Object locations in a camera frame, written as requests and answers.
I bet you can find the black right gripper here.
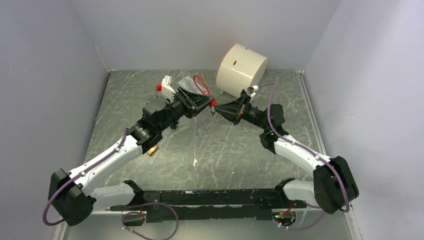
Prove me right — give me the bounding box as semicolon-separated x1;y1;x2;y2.
213;95;269;131

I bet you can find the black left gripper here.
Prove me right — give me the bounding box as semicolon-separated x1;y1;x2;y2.
157;86;214;133

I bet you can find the red cable lock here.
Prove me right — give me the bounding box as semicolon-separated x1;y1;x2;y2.
193;74;217;111

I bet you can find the brass padlock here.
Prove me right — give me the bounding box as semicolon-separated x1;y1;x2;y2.
146;144;159;157

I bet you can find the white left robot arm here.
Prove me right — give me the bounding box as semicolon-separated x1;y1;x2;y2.
42;87;216;226

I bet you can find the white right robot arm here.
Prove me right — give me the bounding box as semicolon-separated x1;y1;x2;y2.
214;93;360;214

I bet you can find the clear plastic bag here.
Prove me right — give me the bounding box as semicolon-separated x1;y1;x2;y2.
177;76;203;95

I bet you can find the cream cylindrical container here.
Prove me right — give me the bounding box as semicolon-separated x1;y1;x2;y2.
215;44;268;98

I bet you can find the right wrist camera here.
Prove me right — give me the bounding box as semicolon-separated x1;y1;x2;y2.
244;85;259;98

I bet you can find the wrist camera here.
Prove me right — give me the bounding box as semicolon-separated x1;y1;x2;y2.
244;85;259;98
155;75;176;101

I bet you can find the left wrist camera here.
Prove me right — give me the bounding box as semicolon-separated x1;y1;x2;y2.
155;75;176;101

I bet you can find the black table edge rail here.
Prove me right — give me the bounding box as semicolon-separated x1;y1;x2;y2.
110;188;289;223

